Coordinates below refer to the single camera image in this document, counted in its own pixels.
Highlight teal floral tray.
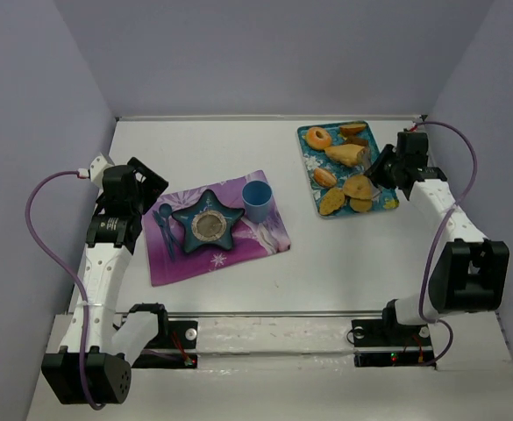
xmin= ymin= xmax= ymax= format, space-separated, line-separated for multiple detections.
xmin=297 ymin=121 xmax=400 ymax=219

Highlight tan bagel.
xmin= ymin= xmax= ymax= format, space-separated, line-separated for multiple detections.
xmin=342 ymin=175 xmax=373 ymax=200

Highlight teal star-shaped plate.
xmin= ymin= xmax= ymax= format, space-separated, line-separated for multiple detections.
xmin=172 ymin=189 xmax=245 ymax=254

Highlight purple snowflake placemat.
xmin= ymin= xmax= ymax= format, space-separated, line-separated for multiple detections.
xmin=143 ymin=169 xmax=291 ymax=287

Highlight speckled bread slice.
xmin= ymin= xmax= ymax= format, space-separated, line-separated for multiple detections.
xmin=318 ymin=188 xmax=346 ymax=216

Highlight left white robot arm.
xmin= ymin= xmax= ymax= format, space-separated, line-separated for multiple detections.
xmin=41 ymin=155 xmax=168 ymax=410

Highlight metal tongs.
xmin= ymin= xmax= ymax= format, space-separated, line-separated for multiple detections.
xmin=360 ymin=149 xmax=382 ymax=201

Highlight blue plastic spoon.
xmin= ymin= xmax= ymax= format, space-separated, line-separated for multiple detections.
xmin=158 ymin=203 xmax=179 ymax=245

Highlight brown bread wedge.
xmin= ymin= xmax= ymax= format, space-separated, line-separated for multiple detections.
xmin=339 ymin=122 xmax=367 ymax=137

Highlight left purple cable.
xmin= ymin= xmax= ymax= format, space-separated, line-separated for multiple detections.
xmin=24 ymin=170 xmax=108 ymax=411

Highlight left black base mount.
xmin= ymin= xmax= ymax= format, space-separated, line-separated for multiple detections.
xmin=132 ymin=319 xmax=198 ymax=369

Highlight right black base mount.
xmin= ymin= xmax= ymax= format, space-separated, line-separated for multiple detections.
xmin=346 ymin=318 xmax=436 ymax=367

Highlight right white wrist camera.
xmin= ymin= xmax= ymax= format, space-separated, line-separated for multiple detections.
xmin=403 ymin=118 xmax=425 ymax=132

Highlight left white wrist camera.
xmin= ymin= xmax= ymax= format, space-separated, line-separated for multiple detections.
xmin=77 ymin=153 xmax=114 ymax=188

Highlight long yellow bread loaf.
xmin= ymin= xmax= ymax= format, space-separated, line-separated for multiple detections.
xmin=324 ymin=144 xmax=369 ymax=167

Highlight dark chocolate bread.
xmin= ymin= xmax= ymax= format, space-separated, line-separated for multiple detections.
xmin=343 ymin=136 xmax=369 ymax=147

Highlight flat round bread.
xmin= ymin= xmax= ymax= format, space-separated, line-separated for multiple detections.
xmin=349 ymin=197 xmax=373 ymax=213

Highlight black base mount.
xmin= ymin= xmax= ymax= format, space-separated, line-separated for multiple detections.
xmin=132 ymin=319 xmax=198 ymax=369
xmin=346 ymin=318 xmax=436 ymax=367

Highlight orange glazed donut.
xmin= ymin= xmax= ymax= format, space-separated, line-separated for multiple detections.
xmin=305 ymin=126 xmax=332 ymax=151

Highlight blue plastic cup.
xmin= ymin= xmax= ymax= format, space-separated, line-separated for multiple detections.
xmin=241 ymin=180 xmax=273 ymax=224

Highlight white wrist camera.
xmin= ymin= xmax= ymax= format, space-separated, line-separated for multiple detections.
xmin=77 ymin=153 xmax=114 ymax=188
xmin=403 ymin=118 xmax=425 ymax=132

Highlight small round bun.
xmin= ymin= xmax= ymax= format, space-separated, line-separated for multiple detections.
xmin=313 ymin=168 xmax=338 ymax=189

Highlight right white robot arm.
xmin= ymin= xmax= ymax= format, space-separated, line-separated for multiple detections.
xmin=366 ymin=132 xmax=509 ymax=330

